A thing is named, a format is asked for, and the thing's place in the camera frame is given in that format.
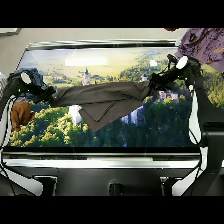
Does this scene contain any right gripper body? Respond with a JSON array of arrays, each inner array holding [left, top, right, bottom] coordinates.
[[148, 70, 174, 92]]

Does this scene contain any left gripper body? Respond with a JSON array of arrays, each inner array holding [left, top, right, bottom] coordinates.
[[35, 85, 58, 104]]

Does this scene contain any grey T-shirt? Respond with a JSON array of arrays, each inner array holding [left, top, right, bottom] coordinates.
[[49, 80, 155, 133]]

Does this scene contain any blue garment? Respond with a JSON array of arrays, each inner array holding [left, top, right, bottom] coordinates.
[[20, 67, 48, 91]]

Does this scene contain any brown garment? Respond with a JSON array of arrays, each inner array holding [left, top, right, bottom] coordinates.
[[10, 100, 36, 133]]

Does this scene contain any purple patterned garment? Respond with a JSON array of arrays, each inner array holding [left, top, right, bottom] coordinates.
[[173, 28, 224, 74]]

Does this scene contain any silver frame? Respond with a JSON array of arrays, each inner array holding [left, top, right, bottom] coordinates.
[[0, 151, 224, 197]]

